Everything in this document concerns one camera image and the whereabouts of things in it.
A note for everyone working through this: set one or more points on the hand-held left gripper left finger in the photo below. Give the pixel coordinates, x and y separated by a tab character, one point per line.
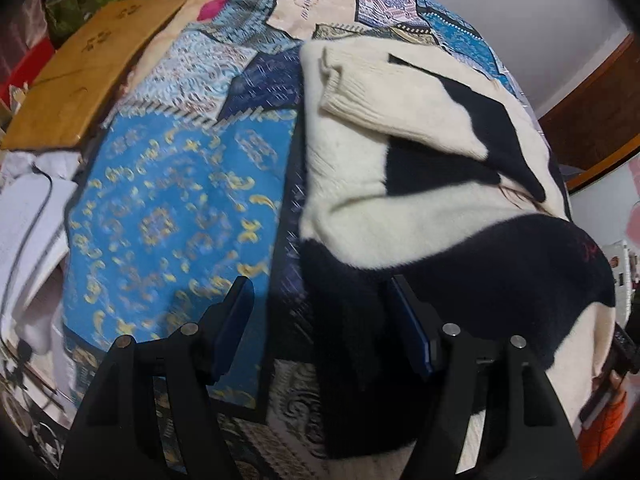
232	330

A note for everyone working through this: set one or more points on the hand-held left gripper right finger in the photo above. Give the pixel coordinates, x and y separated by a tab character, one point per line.
414	332

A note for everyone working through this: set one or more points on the black and cream striped sweater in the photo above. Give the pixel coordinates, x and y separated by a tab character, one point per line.
425	210

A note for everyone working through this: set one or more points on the blue patchwork quilt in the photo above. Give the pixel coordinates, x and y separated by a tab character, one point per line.
165	220

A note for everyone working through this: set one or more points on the orange floral bedsheet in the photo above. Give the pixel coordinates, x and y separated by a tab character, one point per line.
602	417

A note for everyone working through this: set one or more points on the white plastic appliance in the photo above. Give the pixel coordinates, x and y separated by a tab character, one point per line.
622	270

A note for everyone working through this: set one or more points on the white cloth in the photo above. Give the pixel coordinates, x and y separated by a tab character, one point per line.
30	240

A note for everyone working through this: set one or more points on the pink door sticker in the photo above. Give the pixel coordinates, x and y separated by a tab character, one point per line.
634	195

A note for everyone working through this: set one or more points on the brown wooden wardrobe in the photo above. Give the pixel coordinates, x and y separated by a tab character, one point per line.
590	115

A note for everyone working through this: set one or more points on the wooden lap board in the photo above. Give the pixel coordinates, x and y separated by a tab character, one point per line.
85	75

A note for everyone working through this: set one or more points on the red plastic stool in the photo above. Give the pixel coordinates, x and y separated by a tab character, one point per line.
22	72

